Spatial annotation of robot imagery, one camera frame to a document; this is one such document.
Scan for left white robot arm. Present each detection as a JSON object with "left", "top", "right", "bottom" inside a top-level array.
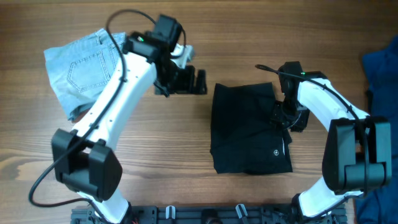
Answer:
[{"left": 51, "top": 15, "right": 207, "bottom": 223}]

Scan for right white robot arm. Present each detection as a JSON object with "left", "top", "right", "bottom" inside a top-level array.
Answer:
[{"left": 271, "top": 61, "right": 392, "bottom": 223}]

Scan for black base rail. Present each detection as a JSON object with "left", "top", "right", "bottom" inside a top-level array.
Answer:
[{"left": 70, "top": 203, "right": 348, "bottom": 224}]

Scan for blue clothes pile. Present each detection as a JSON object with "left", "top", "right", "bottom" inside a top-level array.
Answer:
[{"left": 354, "top": 37, "right": 397, "bottom": 223}]

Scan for folded light blue jeans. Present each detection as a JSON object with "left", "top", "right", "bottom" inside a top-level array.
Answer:
[{"left": 44, "top": 29, "right": 126, "bottom": 121}]

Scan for black shorts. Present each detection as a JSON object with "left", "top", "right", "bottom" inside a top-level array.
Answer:
[{"left": 210, "top": 83, "right": 293, "bottom": 175}]

